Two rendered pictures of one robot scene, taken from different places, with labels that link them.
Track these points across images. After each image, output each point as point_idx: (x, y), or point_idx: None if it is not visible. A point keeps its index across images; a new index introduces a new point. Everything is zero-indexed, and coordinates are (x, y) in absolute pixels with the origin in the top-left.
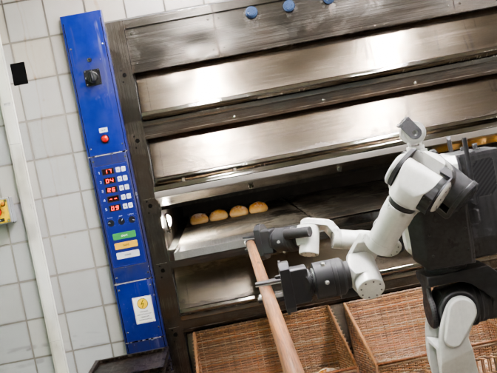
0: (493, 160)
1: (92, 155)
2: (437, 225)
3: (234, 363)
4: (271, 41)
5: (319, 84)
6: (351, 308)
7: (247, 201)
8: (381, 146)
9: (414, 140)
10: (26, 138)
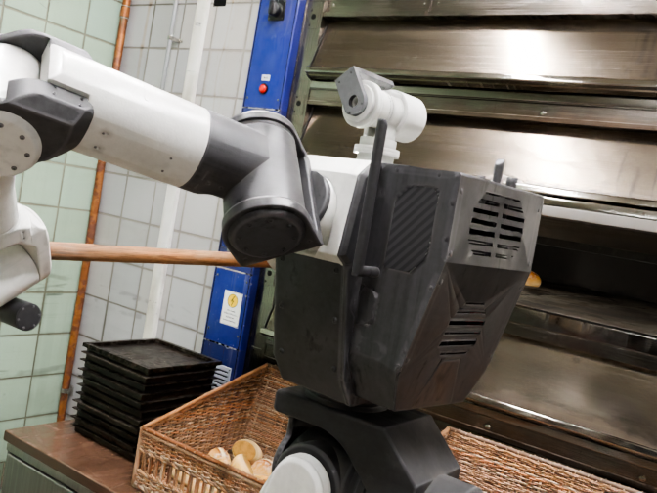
0: (439, 199)
1: (245, 105)
2: (295, 291)
3: (286, 425)
4: (502, 7)
5: (536, 84)
6: (453, 441)
7: (569, 281)
8: (574, 205)
9: (351, 118)
10: (204, 68)
